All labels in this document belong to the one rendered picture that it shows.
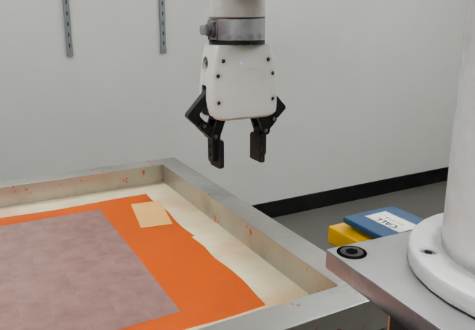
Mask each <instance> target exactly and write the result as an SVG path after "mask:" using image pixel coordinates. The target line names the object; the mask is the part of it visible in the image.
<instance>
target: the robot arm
mask: <svg viewBox="0 0 475 330"><path fill-rule="evenodd" d="M209 18H215V19H209V20H207V24H206V25H201V26H200V34H201V35H206V36H208V40H209V44H207V45H205V47H204V53H203V58H202V63H201V75H200V88H199V97H198V98H197V99H196V100H195V101H194V103H193V104H192V106H191V107H190V108H189V109H188V110H187V111H186V113H185V117H186V118H187V119H188V120H189V121H190V122H191V123H193V125H195V126H196V128H197V129H198V130H200V131H201V132H202V133H203V134H204V135H205V137H207V138H208V159H209V161H210V163H211V165H213V166H214V167H217V168H218V169H223V168H224V141H222V140H221V133H222V130H223V126H224V124H225V121H230V120H237V119H250V120H251V123H252V126H253V129H254V131H251V133H250V158H251V159H253V160H256V161H258V162H260V163H263V162H264V161H265V154H266V135H267V134H269V132H270V128H271V127H272V126H273V125H274V123H275V122H276V120H277V117H279V116H280V115H281V113H282V112H283V111H284V110H285V108H286V106H285V105H284V104H283V103H282V101H281V100H280V99H279V98H278V96H277V95H276V73H275V66H274V58H273V53H272V50H271V44H267V43H265V0H209ZM200 113H202V114H204V115H206V116H209V119H208V121H207V122H205V121H204V120H203V119H202V118H201V117H200ZM407 256H408V260H409V265H410V267H411V268H412V270H413V272H414V273H415V275H416V276H417V277H418V278H419V279H420V280H421V281H422V282H423V283H424V284H425V285H426V286H427V287H428V288H429V289H430V290H431V291H432V292H434V293H435V294H436V295H438V296H439V297H441V298H442V299H443V300H444V301H446V302H448V303H449V304H451V305H452V306H454V307H456V308H458V309H460V310H461V311H463V312H466V313H467V314H469V315H471V316H473V317H475V0H467V7H466V13H465V21H464V33H463V40H462V52H461V59H460V66H459V78H458V85H457V97H456V105H455V117H454V124H453V130H452V142H451V150H450V162H449V169H448V176H447V188H446V195H445V207H444V213H440V214H437V215H434V216H431V217H429V218H426V219H425V220H422V221H421V222H420V223H419V224H418V225H416V226H415V227H414V228H413V230H412V231H411V233H410V234H409V243H408V249H407Z"/></svg>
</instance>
